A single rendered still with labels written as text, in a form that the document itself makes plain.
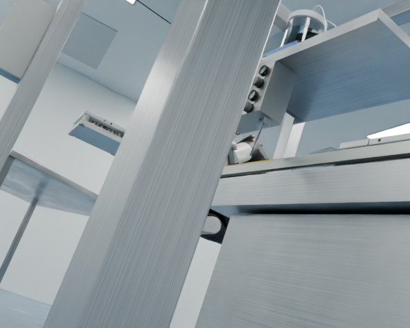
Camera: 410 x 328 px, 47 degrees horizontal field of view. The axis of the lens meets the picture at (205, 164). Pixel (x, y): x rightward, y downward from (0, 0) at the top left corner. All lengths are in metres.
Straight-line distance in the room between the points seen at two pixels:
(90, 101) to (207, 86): 6.27
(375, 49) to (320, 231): 0.58
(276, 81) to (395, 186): 0.68
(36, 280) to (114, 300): 5.96
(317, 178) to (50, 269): 5.27
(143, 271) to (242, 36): 0.19
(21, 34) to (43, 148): 4.86
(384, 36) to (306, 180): 0.47
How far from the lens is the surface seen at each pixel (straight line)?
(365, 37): 1.45
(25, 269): 6.24
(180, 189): 0.31
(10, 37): 1.54
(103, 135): 2.09
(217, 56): 0.35
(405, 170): 1.07
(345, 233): 1.16
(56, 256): 6.26
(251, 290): 1.32
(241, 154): 2.08
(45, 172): 2.63
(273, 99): 1.58
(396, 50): 1.48
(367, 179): 1.12
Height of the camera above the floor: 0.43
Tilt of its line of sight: 18 degrees up
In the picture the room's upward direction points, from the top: 20 degrees clockwise
